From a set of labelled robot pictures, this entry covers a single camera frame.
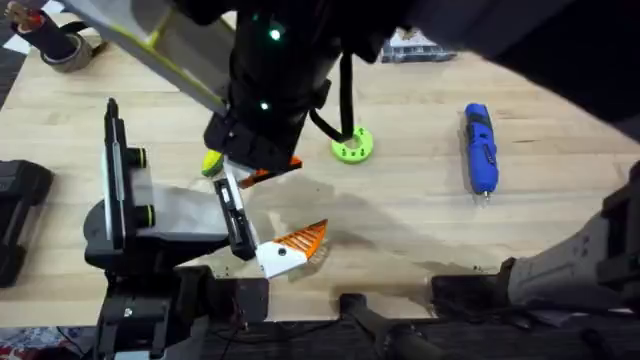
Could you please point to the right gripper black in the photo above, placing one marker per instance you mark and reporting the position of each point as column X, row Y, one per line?
column 272, row 100

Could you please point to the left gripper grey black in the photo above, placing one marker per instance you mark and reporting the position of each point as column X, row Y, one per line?
column 185, row 215

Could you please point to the orange ribbed wedge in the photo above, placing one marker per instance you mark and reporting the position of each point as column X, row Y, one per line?
column 266, row 175

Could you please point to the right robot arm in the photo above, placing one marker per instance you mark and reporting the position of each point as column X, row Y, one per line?
column 550, row 50

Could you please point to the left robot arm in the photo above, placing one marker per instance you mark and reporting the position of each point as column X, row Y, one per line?
column 150, row 312

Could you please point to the yellow green toy vegetable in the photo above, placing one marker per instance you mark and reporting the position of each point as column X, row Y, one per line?
column 212, row 163

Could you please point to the blue electric screwdriver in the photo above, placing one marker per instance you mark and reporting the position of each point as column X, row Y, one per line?
column 481, row 150

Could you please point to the green disc with holes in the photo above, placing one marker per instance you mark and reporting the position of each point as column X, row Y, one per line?
column 353, row 147

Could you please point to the right wrist flat plate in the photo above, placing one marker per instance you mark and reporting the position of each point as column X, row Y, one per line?
column 160, row 45

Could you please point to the left wrist black flat plate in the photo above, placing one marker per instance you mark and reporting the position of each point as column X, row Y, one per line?
column 116, row 175

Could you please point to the filled box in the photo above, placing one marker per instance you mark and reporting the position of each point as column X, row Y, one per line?
column 415, row 47

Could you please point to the grey tape roll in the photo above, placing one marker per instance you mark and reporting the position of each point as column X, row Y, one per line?
column 70, row 57

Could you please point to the black device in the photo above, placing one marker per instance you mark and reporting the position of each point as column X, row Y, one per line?
column 20, row 215

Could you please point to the black tool with red tip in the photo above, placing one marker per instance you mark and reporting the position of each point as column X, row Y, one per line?
column 42, row 30

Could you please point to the white paper sheet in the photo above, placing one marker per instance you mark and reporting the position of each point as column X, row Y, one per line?
column 17, row 44

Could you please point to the black rail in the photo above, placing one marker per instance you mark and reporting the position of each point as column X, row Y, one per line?
column 500, row 342

